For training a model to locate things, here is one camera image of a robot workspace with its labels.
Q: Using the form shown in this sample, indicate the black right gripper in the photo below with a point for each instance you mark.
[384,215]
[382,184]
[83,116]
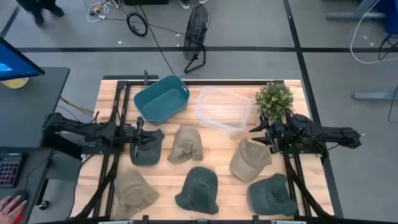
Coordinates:
[277,137]

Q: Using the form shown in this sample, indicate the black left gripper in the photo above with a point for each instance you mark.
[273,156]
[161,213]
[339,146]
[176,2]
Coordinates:
[136,137]

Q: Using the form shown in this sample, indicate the dark green hat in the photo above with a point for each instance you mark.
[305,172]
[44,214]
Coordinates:
[270,194]
[199,189]
[147,155]

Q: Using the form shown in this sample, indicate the khaki hat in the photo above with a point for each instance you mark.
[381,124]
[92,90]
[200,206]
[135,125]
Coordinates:
[248,161]
[133,193]
[186,144]

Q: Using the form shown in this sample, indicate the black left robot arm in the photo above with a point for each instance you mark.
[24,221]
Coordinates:
[77,129]

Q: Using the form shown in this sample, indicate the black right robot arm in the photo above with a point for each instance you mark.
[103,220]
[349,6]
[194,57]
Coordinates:
[335,135]

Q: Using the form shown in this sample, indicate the green potted plant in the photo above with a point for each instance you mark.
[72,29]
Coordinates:
[274,99]

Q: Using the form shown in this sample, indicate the teal plastic bin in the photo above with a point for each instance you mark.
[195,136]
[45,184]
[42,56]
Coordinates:
[161,101]

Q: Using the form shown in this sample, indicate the clear plastic bin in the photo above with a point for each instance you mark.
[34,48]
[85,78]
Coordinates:
[222,109]

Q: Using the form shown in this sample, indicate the grey desk foot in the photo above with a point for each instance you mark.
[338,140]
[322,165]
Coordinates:
[373,96]

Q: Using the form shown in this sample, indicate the black floor fan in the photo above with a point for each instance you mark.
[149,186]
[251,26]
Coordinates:
[195,31]

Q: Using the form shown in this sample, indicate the black desk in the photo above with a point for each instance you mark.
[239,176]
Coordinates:
[28,109]

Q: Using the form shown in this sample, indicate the black box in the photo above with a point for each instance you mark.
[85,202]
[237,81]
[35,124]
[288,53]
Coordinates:
[146,2]

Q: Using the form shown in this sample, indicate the person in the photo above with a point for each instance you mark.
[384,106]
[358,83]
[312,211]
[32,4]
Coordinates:
[184,3]
[38,9]

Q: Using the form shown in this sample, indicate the black computer mouse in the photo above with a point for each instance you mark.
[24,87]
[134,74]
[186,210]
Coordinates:
[21,196]

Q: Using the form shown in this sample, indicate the black keyboard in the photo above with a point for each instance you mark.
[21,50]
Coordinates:
[9,169]

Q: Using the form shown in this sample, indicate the computer monitor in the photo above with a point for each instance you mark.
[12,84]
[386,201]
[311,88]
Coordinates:
[15,62]

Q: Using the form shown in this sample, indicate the person's hand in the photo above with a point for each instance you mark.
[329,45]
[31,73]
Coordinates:
[11,210]

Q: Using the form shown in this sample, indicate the blue furniture piece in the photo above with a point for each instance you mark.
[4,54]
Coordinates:
[391,15]

